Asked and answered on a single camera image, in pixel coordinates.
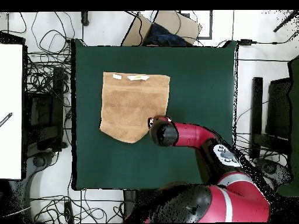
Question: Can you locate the black chair base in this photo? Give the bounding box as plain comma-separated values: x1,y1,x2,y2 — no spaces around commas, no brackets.
253,157,293,187

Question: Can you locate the black power strip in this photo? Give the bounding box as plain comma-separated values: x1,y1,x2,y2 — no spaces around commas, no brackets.
63,201,75,224

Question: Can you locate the brown cardboard box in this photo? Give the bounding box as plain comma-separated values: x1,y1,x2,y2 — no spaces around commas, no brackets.
121,10,203,47

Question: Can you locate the dark green table cloth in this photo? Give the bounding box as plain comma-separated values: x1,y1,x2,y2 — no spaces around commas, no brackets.
71,38,238,191

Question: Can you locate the black cylindrical handle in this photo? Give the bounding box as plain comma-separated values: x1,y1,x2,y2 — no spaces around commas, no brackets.
81,10,91,27

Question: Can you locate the black cable tangle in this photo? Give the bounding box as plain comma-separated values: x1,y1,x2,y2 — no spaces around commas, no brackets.
24,11,75,108
234,100,289,169
30,188,126,223

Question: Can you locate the black tripod leg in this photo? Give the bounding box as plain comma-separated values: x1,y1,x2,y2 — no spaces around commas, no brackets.
272,10,299,33

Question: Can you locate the tan terry towel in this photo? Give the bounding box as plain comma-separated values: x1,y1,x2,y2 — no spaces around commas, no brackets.
99,71,171,144

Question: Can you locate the black square frame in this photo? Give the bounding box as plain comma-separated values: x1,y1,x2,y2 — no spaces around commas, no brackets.
179,10,213,40

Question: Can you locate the white board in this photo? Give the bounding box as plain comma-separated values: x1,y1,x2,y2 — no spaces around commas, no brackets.
0,43,23,180

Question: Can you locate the dark blue cloth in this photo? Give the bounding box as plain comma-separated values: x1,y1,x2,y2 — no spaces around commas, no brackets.
144,22,187,47

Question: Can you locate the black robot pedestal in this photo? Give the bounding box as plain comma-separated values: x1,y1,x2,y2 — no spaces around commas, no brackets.
123,189,141,220

